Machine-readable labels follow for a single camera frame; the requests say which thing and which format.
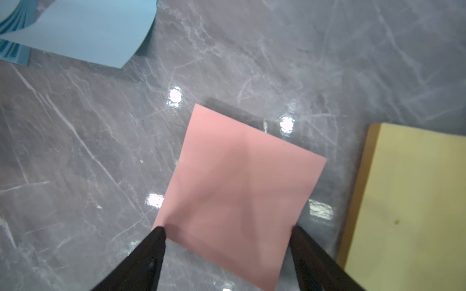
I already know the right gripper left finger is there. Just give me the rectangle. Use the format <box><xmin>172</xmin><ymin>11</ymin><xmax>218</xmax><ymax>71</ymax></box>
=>
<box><xmin>93</xmin><ymin>226</ymin><xmax>166</xmax><ymax>291</ymax></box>

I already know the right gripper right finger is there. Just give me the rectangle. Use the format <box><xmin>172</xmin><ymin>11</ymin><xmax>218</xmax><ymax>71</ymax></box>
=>
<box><xmin>290</xmin><ymin>225</ymin><xmax>364</xmax><ymax>291</ymax></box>

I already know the pink memo pad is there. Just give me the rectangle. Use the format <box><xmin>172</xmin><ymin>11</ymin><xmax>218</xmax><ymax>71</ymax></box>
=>
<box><xmin>155</xmin><ymin>105</ymin><xmax>326</xmax><ymax>291</ymax></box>

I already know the blue memo pad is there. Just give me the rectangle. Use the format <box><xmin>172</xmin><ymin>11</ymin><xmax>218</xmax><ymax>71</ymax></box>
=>
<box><xmin>1</xmin><ymin>1</ymin><xmax>157</xmax><ymax>69</ymax></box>

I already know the yellow memo pad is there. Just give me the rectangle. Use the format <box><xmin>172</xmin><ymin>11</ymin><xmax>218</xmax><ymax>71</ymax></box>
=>
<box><xmin>337</xmin><ymin>123</ymin><xmax>466</xmax><ymax>291</ymax></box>

